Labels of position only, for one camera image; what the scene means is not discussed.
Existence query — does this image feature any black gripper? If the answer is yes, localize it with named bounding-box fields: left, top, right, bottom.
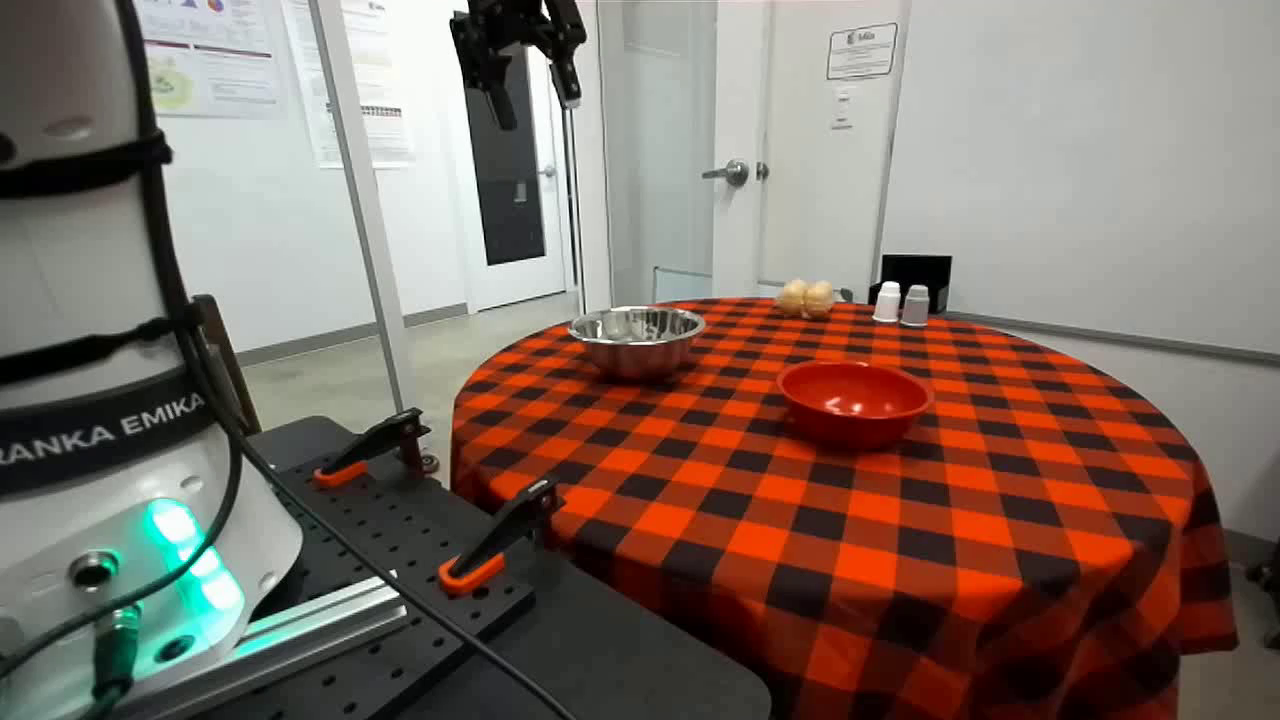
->
left=449, top=0, right=592, bottom=133

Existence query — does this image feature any stainless steel bowl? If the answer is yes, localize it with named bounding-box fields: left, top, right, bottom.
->
left=566, top=303, right=706, bottom=384

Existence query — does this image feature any red bowl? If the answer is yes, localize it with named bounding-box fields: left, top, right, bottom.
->
left=777, top=355, right=936, bottom=451

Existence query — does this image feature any white door with dark window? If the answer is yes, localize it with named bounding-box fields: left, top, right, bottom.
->
left=443, top=0, right=573, bottom=312

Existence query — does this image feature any white door sign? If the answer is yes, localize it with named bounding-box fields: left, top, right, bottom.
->
left=825, top=21, right=904, bottom=85

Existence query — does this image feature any black orange clamp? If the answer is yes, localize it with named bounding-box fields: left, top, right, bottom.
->
left=437, top=477, right=563, bottom=601
left=310, top=403, right=437, bottom=495

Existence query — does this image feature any red black checked tablecloth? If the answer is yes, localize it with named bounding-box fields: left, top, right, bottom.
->
left=449, top=292, right=1241, bottom=720

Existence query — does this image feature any wall poster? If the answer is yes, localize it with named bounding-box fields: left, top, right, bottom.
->
left=130, top=0, right=293, bottom=124
left=337, top=0, right=414, bottom=171

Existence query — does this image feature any aluminium frame pole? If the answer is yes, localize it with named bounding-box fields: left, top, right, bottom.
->
left=306, top=0, right=418, bottom=417

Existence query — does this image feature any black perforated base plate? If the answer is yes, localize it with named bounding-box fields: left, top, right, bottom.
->
left=194, top=412, right=777, bottom=720

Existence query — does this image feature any silver aluminium rail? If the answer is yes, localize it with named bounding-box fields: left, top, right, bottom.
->
left=130, top=574, right=412, bottom=720

